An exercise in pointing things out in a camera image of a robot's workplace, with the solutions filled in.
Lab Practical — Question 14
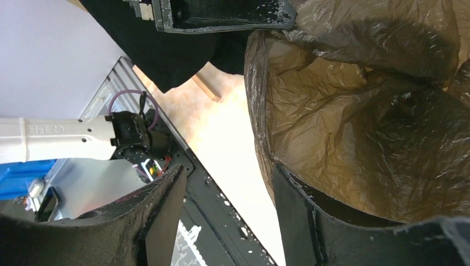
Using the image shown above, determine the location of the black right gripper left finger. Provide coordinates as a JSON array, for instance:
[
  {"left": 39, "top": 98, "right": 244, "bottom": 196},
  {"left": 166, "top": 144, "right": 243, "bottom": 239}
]
[{"left": 1, "top": 165, "right": 187, "bottom": 265}]

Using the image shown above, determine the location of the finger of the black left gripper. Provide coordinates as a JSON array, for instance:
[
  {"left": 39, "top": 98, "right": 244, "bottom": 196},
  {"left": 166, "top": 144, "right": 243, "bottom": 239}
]
[{"left": 126, "top": 0, "right": 297, "bottom": 34}]

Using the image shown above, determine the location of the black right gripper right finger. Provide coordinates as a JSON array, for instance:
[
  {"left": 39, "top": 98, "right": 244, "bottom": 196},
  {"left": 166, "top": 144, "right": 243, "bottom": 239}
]
[{"left": 272, "top": 165, "right": 469, "bottom": 265}]

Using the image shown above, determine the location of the dark translucent trash bag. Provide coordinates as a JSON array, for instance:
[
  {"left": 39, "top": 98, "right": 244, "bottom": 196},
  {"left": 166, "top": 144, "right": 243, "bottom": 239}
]
[{"left": 244, "top": 1, "right": 469, "bottom": 223}]

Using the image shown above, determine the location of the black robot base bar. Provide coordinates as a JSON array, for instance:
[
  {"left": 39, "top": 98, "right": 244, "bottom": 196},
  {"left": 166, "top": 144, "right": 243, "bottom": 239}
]
[{"left": 146, "top": 109, "right": 276, "bottom": 266}]

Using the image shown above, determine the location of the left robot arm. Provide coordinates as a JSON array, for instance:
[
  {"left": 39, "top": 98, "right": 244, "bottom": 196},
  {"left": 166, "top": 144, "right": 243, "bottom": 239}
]
[{"left": 1, "top": 1, "right": 296, "bottom": 163}]

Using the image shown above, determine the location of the black hanging shirt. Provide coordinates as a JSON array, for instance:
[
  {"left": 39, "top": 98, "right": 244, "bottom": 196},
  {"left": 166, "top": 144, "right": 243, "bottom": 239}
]
[{"left": 81, "top": 1, "right": 251, "bottom": 93}]

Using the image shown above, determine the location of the black smartphone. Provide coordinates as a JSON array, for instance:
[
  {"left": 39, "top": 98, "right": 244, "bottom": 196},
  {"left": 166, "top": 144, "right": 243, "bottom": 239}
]
[{"left": 35, "top": 187, "right": 62, "bottom": 222}]

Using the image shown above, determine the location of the blue plastic crate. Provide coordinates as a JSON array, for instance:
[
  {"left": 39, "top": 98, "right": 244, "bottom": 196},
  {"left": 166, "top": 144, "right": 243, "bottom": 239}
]
[{"left": 1, "top": 160, "right": 56, "bottom": 201}]

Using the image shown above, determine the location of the aluminium frame rail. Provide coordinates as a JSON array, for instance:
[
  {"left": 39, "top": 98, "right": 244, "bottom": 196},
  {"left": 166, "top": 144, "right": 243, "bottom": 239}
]
[{"left": 80, "top": 57, "right": 147, "bottom": 119}]

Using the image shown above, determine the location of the wooden clothes rack frame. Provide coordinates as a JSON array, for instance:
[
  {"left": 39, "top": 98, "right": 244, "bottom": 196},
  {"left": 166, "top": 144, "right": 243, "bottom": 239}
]
[{"left": 191, "top": 73, "right": 221, "bottom": 103}]

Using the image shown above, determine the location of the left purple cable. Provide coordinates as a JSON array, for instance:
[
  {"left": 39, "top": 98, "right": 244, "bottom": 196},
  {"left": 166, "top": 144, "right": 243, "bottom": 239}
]
[{"left": 107, "top": 89, "right": 160, "bottom": 131}]

